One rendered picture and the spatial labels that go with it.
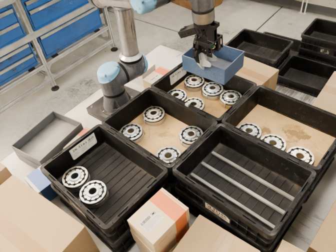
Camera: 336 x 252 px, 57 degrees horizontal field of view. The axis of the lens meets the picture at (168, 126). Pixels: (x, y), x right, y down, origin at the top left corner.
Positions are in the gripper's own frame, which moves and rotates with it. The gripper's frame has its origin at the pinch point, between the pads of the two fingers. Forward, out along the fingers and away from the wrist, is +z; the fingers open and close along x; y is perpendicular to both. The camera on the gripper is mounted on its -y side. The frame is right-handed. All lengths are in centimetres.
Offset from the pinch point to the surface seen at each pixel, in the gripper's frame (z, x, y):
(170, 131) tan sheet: 27.4, -17.5, -7.3
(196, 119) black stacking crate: 21.9, -9.3, 1.7
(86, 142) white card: 18, -46, -27
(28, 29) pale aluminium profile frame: 49, 16, -195
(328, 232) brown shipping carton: 24, -24, 63
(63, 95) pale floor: 114, 9, -180
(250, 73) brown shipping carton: 29.2, 35.2, 2.1
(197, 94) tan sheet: 29.9, 9.8, -12.8
